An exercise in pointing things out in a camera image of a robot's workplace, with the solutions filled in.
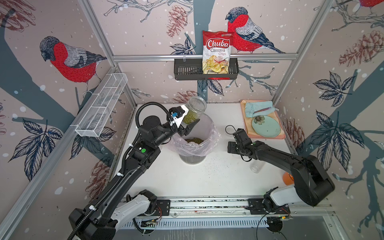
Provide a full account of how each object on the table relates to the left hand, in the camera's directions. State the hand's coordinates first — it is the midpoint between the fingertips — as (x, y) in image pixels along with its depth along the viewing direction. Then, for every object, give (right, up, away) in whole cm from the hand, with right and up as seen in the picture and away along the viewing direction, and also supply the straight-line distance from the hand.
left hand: (192, 109), depth 62 cm
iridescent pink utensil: (+55, +2, +55) cm, 78 cm away
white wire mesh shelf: (-50, -8, +8) cm, 51 cm away
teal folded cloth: (+52, +3, +56) cm, 76 cm away
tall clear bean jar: (+37, -32, +23) cm, 54 cm away
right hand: (+24, -22, +30) cm, 45 cm away
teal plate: (+52, -10, +43) cm, 68 cm away
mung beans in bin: (+1, -19, +36) cm, 41 cm away
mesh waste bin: (-1, -28, +22) cm, 36 cm away
